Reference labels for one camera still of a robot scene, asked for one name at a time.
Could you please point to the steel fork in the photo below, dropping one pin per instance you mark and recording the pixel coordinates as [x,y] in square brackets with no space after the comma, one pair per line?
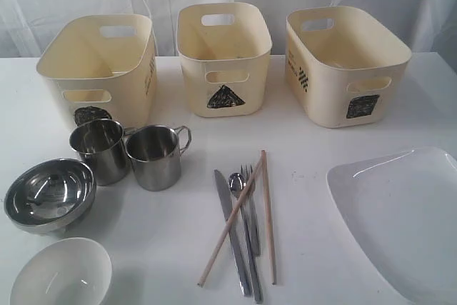
[255,242]

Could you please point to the steel spoon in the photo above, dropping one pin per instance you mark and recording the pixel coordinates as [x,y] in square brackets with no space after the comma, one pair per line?
[236,184]

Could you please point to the steel mug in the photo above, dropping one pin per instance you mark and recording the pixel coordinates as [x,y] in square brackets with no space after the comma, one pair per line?
[100,144]
[155,152]

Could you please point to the slanted wooden chopstick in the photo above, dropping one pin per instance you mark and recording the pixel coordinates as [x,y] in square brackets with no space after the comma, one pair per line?
[229,224]

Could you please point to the steel bowl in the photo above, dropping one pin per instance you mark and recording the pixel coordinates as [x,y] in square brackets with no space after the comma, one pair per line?
[51,197]

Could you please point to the white ceramic bowl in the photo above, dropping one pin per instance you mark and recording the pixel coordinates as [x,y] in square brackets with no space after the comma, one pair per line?
[75,270]

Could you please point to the cream bin with triangle mark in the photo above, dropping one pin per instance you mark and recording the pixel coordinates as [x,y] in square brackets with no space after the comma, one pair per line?
[224,51]

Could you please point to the cream bin with square mark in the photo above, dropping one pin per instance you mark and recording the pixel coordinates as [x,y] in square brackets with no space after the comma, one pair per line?
[343,65]

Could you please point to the cream bin with circle mark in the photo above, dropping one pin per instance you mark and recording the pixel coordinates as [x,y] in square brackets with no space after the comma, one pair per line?
[102,66]

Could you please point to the white square plate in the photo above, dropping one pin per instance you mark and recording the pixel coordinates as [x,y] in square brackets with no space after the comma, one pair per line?
[401,211]

